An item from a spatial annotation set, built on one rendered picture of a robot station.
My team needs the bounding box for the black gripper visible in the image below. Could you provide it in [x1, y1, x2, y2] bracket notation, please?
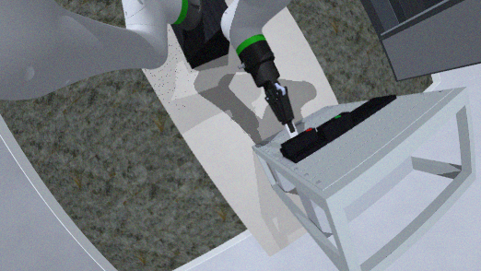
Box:
[250, 60, 298, 139]

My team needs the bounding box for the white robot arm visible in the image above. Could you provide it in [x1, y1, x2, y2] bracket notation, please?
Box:
[0, 0, 291, 100]

